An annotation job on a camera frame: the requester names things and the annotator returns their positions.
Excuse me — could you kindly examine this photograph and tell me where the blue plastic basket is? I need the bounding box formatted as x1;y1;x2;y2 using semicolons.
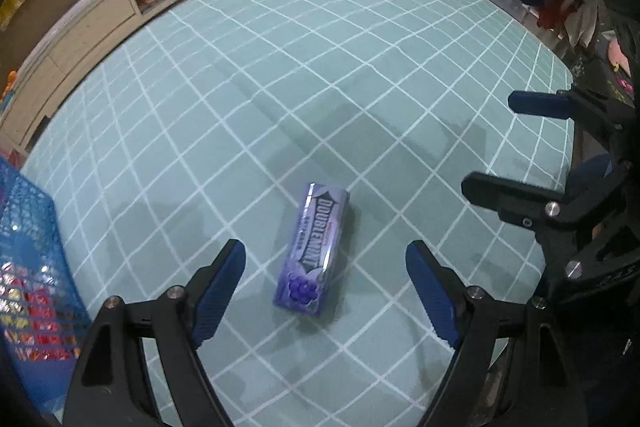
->
0;156;93;413

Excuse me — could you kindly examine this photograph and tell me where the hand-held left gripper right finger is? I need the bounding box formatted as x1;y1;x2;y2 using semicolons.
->
405;241;586;427

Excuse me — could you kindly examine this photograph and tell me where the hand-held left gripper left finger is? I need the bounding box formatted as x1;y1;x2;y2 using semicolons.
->
62;239;247;427

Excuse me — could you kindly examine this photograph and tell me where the teal checked mat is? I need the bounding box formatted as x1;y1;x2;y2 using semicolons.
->
20;0;576;427

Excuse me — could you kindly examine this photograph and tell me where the purple chewing gum pack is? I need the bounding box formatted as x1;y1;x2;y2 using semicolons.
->
272;181;351;319

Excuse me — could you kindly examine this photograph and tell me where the heap of oranges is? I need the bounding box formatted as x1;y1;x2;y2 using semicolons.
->
0;69;18;108

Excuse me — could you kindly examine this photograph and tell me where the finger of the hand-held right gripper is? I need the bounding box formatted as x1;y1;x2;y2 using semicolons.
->
507;88;626;134
461;162;632;249

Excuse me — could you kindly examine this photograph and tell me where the beige media cabinet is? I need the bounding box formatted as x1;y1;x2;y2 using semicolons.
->
0;0;226;148

